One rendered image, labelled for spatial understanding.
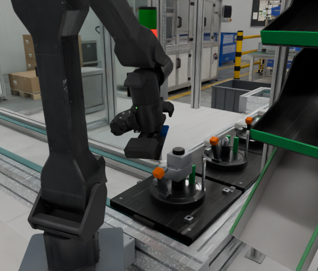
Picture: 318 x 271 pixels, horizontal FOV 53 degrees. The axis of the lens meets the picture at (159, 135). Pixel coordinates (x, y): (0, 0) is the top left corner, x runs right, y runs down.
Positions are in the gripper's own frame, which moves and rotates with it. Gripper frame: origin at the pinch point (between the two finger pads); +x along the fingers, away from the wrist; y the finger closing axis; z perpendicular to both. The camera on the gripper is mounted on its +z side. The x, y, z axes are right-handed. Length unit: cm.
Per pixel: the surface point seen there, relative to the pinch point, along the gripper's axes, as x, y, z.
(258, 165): 24.1, -24.3, -22.9
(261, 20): 280, -1084, -46
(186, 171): 9.6, -3.5, -5.6
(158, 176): 5.3, 3.6, -1.0
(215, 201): 17.0, -1.4, -12.4
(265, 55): 174, -498, -41
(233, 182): 20.2, -12.1, -16.2
